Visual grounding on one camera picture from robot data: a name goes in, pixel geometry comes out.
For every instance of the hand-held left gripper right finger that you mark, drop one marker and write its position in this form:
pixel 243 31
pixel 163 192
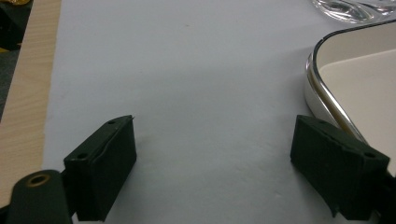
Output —
pixel 339 174

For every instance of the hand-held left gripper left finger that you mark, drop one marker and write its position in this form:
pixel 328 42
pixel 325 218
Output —
pixel 102 168

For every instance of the white square plate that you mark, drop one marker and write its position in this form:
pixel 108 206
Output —
pixel 367 77

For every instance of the white paper sheet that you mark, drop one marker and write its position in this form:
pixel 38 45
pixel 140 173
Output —
pixel 202 93

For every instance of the clear drinking glass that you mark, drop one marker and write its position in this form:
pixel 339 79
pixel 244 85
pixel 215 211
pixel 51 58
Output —
pixel 342 11

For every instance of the black stand base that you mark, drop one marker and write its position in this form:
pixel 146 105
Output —
pixel 14 28

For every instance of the yellow snack bag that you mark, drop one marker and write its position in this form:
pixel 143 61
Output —
pixel 15 1

